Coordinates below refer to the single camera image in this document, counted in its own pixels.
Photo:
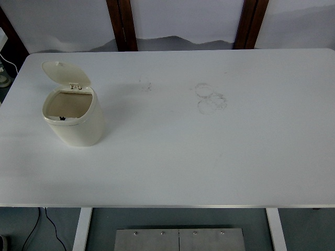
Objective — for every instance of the grey metal plate with screws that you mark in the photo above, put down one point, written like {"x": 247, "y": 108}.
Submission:
{"x": 180, "y": 241}

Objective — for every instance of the dark wooden slanted post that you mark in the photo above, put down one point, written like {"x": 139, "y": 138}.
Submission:
{"x": 14, "y": 49}

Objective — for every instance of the white table leg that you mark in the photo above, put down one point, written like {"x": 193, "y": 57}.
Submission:
{"x": 277, "y": 230}
{"x": 82, "y": 230}

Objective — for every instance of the brown wooden screen post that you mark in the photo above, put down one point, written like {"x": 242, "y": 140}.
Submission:
{"x": 122, "y": 23}
{"x": 250, "y": 23}

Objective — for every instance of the round grey-white floor object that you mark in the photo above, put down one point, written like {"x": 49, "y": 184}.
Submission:
{"x": 3, "y": 81}

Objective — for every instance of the landscape painted screen panel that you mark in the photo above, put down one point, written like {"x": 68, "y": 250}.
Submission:
{"x": 185, "y": 21}
{"x": 65, "y": 23}
{"x": 298, "y": 21}

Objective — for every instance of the cream plastic trash bin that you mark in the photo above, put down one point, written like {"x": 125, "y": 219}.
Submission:
{"x": 78, "y": 128}

